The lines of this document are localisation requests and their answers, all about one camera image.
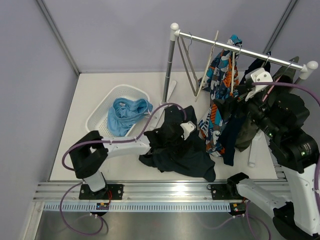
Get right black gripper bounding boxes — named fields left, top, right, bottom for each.
left=213, top=84, right=281, bottom=139

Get navy blue shorts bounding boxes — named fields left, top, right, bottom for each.
left=219, top=51, right=272, bottom=167

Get silver white clothes rack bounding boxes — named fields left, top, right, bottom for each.
left=148, top=22, right=319, bottom=168

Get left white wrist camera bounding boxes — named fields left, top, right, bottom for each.
left=180, top=121, right=197, bottom=140

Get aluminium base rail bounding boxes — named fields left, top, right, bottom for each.
left=32, top=180, right=305, bottom=203

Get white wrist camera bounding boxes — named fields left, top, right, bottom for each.
left=244, top=67, right=273, bottom=102
left=180, top=121, right=197, bottom=140

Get white slotted cable duct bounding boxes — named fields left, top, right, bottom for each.
left=43, top=202, right=231, bottom=213

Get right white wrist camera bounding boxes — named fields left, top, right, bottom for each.
left=244, top=67, right=273, bottom=102

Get patterned colourful shorts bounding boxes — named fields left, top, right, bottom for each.
left=198, top=48, right=244, bottom=159

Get beige wooden hanger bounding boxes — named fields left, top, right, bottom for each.
left=195, top=43, right=215, bottom=102

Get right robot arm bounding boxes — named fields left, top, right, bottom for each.
left=214, top=92, right=320, bottom=240

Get olive green shorts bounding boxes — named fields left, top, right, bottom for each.
left=235, top=59, right=289, bottom=152

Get grey hanger with navy shorts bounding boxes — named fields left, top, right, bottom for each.
left=261, top=55, right=271, bottom=72

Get pink hanger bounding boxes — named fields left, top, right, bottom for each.
left=262, top=66, right=296, bottom=102

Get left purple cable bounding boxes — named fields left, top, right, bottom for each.
left=58, top=102, right=187, bottom=236

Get white perforated plastic basket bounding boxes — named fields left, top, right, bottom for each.
left=85, top=84, right=150, bottom=137

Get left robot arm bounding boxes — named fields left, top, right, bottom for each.
left=67, top=122, right=195, bottom=201

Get light blue shorts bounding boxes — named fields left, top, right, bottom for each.
left=107, top=97, right=153, bottom=137

